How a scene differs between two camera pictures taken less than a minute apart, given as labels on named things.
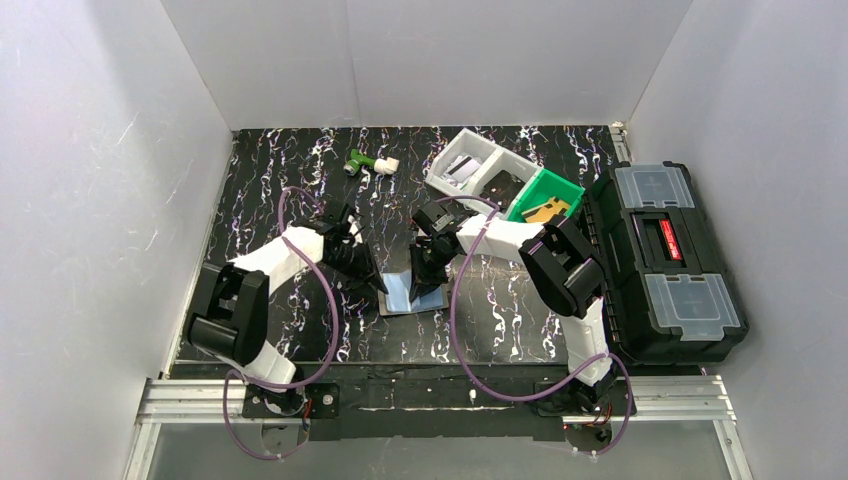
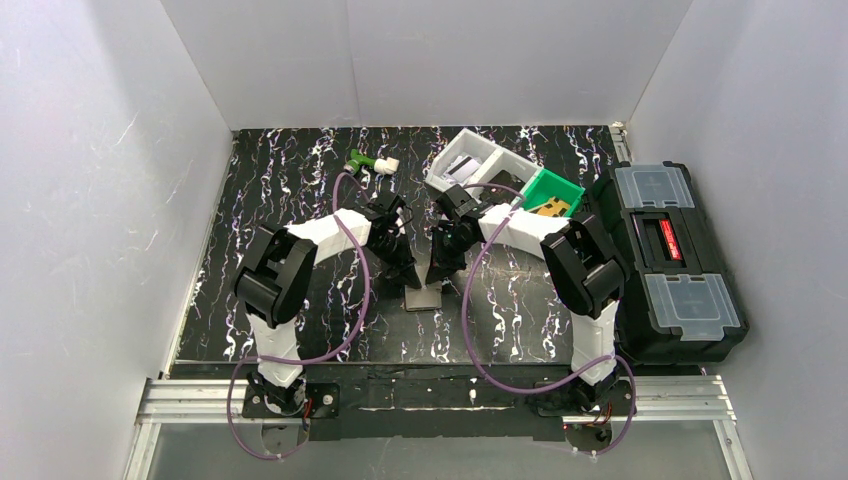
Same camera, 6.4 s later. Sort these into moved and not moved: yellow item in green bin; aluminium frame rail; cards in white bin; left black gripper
Moved: left black gripper
Not moved: yellow item in green bin; cards in white bin; aluminium frame rail
